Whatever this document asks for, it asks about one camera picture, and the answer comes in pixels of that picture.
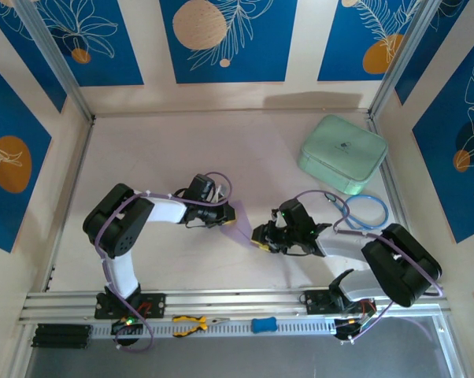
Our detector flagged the grey slotted cable duct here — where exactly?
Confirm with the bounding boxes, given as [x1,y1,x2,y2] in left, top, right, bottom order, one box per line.
[91,317,339,340]

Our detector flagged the aluminium rail frame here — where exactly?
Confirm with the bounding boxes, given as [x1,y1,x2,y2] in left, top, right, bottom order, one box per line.
[18,283,453,324]

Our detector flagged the small electronics board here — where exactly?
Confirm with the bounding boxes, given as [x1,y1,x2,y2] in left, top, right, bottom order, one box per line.
[110,314,146,348]
[333,302,379,347]

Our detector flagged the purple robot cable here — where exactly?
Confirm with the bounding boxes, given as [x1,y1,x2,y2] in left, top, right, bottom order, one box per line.
[294,190,445,342]
[94,171,233,354]

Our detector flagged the blue bone-shaped sponge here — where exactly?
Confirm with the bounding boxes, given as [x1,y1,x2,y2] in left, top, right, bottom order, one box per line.
[250,317,278,335]

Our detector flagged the aluminium frame post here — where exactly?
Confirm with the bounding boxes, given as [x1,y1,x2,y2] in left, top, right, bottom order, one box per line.
[368,0,445,118]
[13,0,95,122]

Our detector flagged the black stacked blocks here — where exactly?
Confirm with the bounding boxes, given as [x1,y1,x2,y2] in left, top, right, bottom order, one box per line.
[31,323,93,350]

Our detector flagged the purple paper sheet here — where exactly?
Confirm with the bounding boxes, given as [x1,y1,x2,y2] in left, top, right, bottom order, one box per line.
[220,199,262,250]

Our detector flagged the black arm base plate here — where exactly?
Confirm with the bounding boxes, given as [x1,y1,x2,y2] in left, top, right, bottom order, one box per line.
[299,290,376,316]
[94,293,167,320]

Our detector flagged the blue floral wall poster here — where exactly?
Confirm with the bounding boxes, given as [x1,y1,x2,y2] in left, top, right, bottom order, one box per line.
[160,0,299,84]
[317,0,424,83]
[394,0,474,106]
[34,0,145,87]
[412,34,474,244]
[0,57,53,254]
[0,0,68,114]

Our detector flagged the blue stethoscope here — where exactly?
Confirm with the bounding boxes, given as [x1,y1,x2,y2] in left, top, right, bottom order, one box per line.
[323,191,391,232]

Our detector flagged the mint green zip case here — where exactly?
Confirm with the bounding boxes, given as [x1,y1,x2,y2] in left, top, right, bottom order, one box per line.
[297,113,389,197]

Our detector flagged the yellow handled pliers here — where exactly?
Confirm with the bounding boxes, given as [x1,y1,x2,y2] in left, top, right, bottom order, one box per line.
[172,314,231,338]

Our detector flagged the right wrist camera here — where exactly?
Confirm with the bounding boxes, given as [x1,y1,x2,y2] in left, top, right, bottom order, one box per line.
[269,208,288,230]

